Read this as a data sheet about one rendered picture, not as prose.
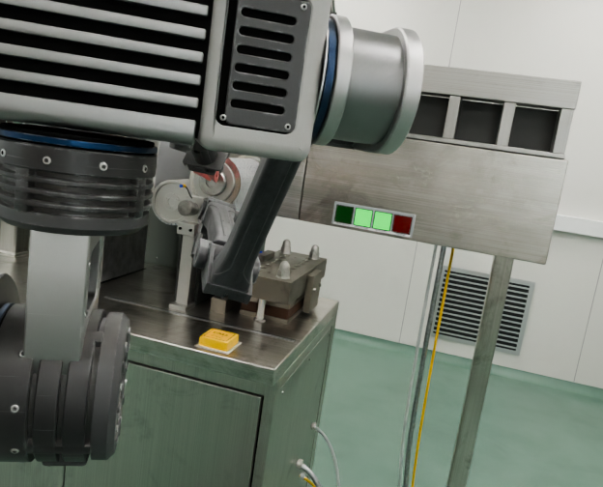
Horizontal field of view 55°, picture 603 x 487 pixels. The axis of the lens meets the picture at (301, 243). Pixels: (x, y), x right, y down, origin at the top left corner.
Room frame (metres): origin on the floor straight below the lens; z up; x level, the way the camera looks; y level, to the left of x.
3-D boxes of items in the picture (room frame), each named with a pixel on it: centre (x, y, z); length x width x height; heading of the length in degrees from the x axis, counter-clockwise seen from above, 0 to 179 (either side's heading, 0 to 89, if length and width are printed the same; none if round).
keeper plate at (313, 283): (1.65, -0.05, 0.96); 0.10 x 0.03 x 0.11; 165
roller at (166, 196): (1.70, 0.34, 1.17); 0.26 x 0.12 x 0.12; 165
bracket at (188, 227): (1.52, 0.30, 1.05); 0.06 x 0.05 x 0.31; 165
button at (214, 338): (1.28, 0.16, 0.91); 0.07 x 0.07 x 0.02; 75
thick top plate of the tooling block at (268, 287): (1.66, 0.04, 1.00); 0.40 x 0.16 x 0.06; 165
